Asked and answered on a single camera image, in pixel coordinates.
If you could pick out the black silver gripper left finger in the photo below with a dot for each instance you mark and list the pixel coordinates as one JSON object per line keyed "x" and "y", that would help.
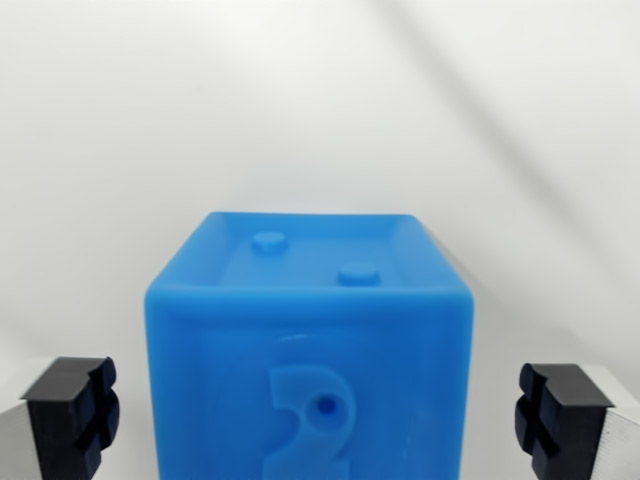
{"x": 55, "y": 415}

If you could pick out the blue cube with number two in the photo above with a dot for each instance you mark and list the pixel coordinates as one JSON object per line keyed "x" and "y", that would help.
{"x": 310, "y": 360}

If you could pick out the black silver gripper right finger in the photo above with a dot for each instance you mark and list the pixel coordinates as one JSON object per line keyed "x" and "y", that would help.
{"x": 575, "y": 415}

